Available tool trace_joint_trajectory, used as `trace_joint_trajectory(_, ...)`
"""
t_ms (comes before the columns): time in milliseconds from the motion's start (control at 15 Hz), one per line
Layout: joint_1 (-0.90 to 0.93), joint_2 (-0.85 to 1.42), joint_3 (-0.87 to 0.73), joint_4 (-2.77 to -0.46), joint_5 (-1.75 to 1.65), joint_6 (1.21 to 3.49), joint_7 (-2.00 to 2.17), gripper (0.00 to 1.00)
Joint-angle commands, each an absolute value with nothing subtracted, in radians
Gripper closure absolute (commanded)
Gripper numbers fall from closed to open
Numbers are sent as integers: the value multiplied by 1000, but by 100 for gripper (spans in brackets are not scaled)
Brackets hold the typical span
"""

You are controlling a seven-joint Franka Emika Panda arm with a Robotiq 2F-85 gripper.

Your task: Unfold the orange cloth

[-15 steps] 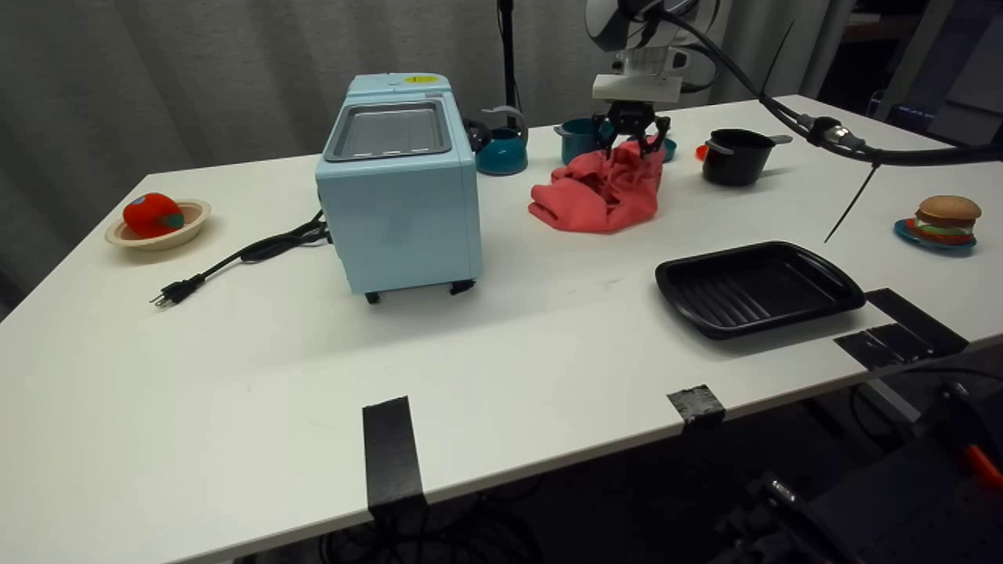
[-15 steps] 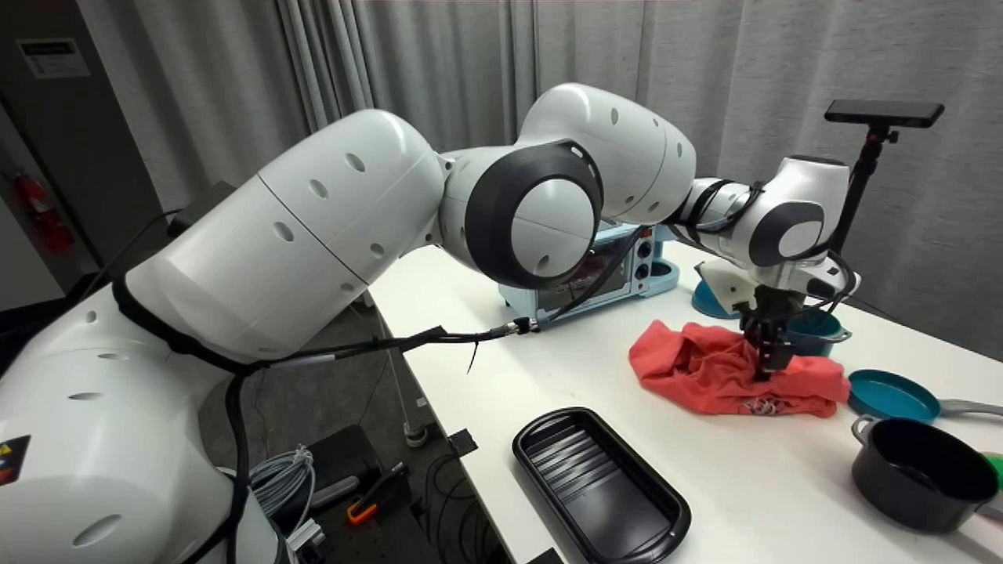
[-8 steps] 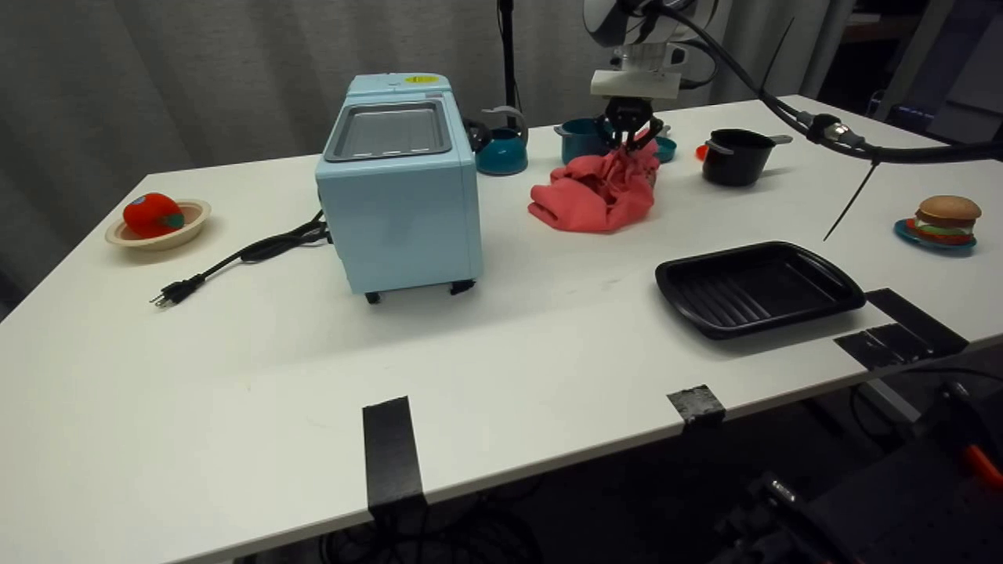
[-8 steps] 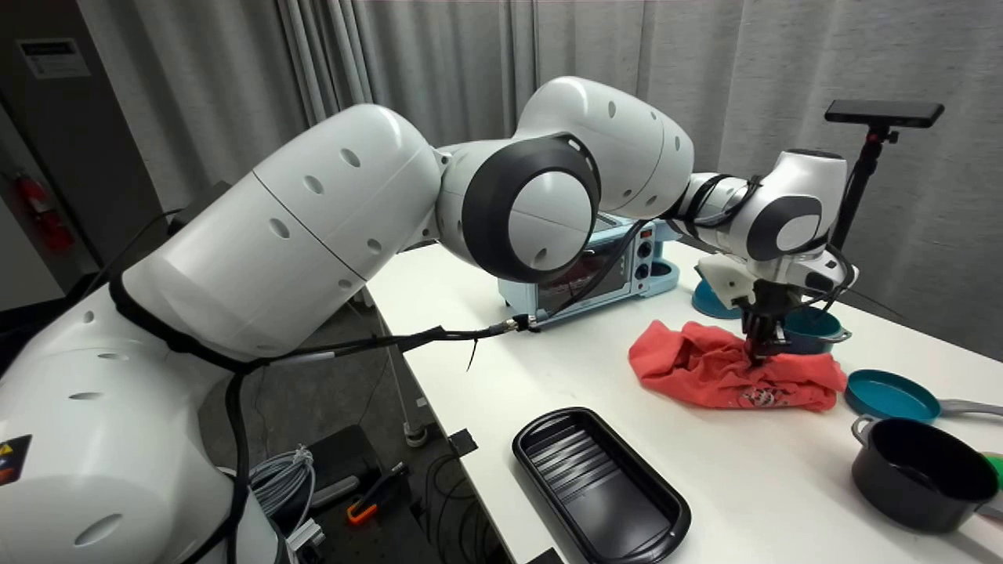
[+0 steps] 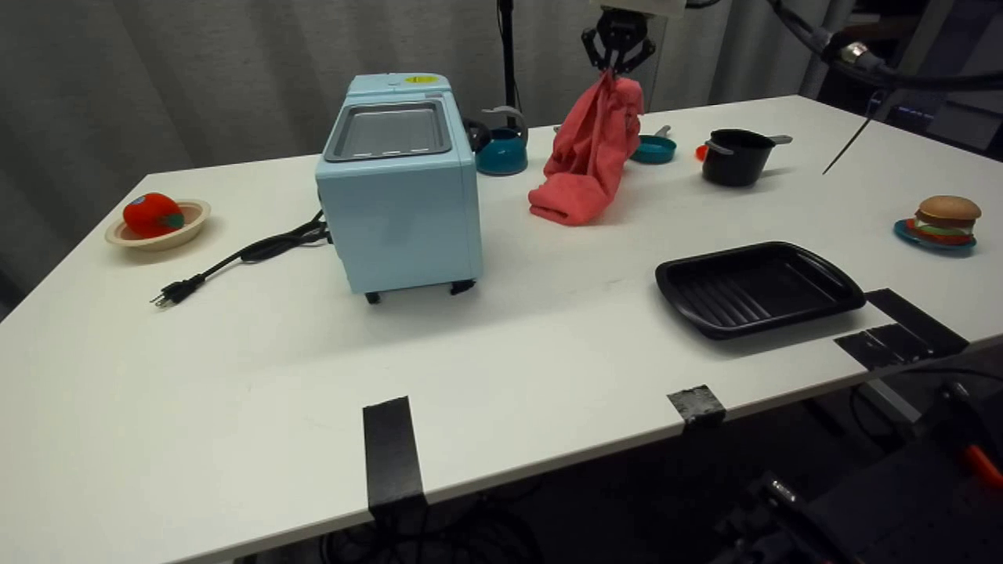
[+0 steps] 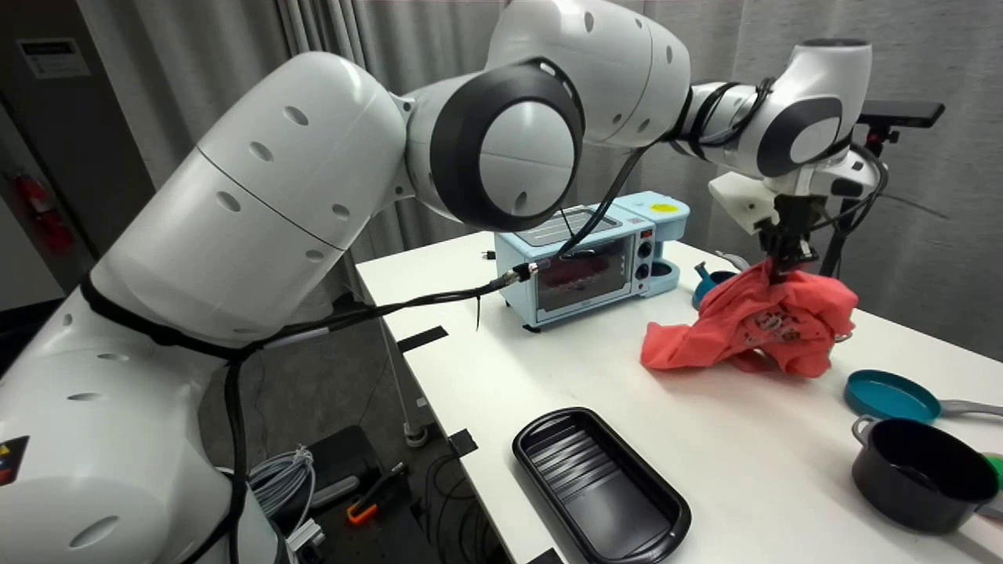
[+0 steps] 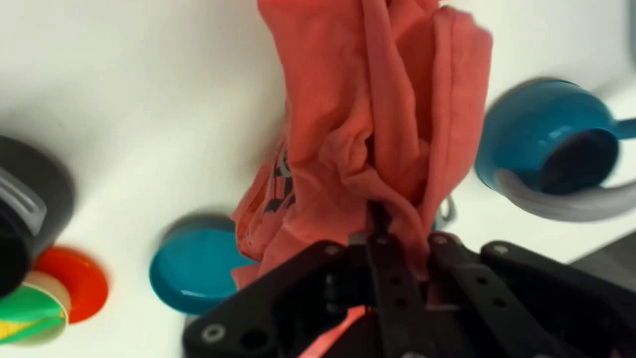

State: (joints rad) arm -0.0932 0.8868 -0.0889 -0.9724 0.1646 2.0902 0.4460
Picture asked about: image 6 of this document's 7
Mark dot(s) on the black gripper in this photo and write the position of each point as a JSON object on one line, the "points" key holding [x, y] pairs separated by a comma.
{"points": [[794, 219]]}

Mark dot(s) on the orange cloth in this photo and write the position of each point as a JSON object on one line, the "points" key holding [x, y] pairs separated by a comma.
{"points": [[770, 329]]}

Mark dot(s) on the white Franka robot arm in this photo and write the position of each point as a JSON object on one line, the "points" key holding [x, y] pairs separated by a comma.
{"points": [[283, 199]]}

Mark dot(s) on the grey curtain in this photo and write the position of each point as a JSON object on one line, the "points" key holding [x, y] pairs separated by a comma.
{"points": [[941, 229]]}

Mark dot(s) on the light blue toaster oven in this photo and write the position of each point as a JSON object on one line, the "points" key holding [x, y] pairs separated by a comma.
{"points": [[596, 276]]}

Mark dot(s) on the black toy pot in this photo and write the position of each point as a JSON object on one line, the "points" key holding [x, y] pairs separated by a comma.
{"points": [[919, 475]]}

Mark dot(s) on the black grill tray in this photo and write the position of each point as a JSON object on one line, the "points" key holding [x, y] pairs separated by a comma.
{"points": [[600, 488]]}

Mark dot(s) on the small black tape square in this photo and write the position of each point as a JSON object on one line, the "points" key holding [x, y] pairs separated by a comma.
{"points": [[462, 441]]}

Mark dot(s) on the long black tape strip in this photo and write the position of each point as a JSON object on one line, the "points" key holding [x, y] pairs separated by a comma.
{"points": [[420, 340]]}

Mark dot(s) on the grey metal cabinet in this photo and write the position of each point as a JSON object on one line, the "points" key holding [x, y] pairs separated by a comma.
{"points": [[52, 113]]}

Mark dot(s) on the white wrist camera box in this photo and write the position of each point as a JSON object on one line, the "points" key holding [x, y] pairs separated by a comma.
{"points": [[739, 199]]}

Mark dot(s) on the black camera stand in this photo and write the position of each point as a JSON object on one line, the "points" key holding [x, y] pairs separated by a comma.
{"points": [[904, 109]]}

